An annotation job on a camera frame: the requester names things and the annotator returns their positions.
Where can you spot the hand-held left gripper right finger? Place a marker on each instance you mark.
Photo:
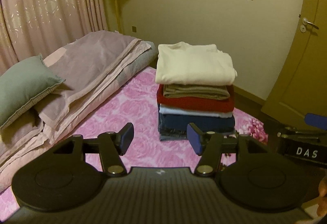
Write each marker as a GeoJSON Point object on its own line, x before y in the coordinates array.
{"type": "Point", "coordinates": [193, 138]}

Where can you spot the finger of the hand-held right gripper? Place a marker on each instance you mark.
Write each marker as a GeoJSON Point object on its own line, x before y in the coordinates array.
{"type": "Point", "coordinates": [299, 134]}
{"type": "Point", "coordinates": [318, 120]}

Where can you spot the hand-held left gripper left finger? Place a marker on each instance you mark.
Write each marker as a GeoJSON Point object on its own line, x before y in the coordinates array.
{"type": "Point", "coordinates": [126, 137]}

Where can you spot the cream long-sleeved shirt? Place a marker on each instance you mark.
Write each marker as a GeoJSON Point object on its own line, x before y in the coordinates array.
{"type": "Point", "coordinates": [194, 65]}

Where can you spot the person's right hand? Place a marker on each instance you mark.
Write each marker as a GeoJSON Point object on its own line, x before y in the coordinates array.
{"type": "Point", "coordinates": [323, 196]}

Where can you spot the folded blue jeans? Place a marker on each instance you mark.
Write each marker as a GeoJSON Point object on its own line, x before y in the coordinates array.
{"type": "Point", "coordinates": [173, 135]}

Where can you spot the folded navy garment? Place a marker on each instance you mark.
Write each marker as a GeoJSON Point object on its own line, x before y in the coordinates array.
{"type": "Point", "coordinates": [209, 123]}

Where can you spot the folded white garment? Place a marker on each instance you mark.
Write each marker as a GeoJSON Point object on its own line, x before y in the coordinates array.
{"type": "Point", "coordinates": [194, 113]}

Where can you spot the folded red sweater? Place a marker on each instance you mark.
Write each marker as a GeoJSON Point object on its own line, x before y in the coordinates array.
{"type": "Point", "coordinates": [199, 106]}

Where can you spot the pink floral bed sheet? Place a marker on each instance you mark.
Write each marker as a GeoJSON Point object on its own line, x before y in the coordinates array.
{"type": "Point", "coordinates": [138, 101]}

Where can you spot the folded tan garment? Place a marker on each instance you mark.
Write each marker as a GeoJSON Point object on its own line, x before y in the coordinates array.
{"type": "Point", "coordinates": [196, 92]}

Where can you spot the tan door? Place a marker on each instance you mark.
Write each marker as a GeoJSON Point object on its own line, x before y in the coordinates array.
{"type": "Point", "coordinates": [306, 60]}

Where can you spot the mauve pillow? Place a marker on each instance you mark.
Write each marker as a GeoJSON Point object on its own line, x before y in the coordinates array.
{"type": "Point", "coordinates": [53, 106]}

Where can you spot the pink grey patchwork quilt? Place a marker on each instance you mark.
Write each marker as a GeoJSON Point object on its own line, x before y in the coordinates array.
{"type": "Point", "coordinates": [97, 60]}

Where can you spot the green pillow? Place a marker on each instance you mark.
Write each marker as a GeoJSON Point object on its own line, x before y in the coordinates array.
{"type": "Point", "coordinates": [23, 86]}

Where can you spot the wooden coat stand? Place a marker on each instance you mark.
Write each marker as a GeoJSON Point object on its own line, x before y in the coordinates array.
{"type": "Point", "coordinates": [118, 14]}

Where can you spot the pink patterned curtain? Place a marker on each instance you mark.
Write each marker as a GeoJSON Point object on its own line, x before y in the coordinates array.
{"type": "Point", "coordinates": [51, 4]}

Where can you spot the low wall outlet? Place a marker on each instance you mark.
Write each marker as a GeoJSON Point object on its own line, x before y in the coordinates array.
{"type": "Point", "coordinates": [134, 29]}

